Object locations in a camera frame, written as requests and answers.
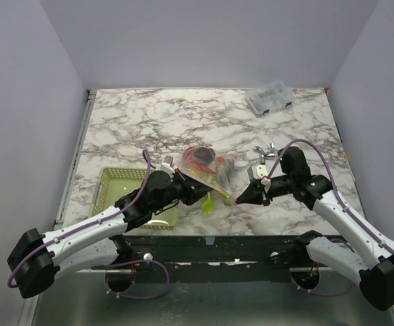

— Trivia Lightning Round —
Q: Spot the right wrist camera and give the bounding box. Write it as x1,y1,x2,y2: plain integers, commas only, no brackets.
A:
247,164,271,186

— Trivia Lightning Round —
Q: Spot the green plastic basket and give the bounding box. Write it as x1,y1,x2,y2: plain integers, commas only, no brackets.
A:
88,166,179,230

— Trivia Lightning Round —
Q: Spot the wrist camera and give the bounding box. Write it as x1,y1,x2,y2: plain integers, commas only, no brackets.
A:
247,164,271,186
156,156,175,175

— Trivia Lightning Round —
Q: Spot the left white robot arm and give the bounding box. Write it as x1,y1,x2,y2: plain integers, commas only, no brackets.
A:
7,170,211,299

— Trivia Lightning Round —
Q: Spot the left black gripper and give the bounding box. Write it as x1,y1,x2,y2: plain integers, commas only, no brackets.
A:
151,168,215,213

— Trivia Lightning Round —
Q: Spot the green fake celery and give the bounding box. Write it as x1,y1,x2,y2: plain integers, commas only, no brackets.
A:
202,189,231,217

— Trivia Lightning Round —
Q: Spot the clear plastic organizer box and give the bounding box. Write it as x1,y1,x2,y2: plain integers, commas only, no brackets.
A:
245,81,296,117

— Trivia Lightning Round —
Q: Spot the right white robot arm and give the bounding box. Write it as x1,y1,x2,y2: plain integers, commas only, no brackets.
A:
236,144,394,311

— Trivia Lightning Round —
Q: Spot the black table front rail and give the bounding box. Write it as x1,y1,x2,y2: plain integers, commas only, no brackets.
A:
91,234,344,285

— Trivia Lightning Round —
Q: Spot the clear zip top bag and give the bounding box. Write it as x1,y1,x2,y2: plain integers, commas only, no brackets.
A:
177,147,235,206

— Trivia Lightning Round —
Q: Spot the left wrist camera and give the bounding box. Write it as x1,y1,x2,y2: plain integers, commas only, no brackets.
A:
156,156,175,175

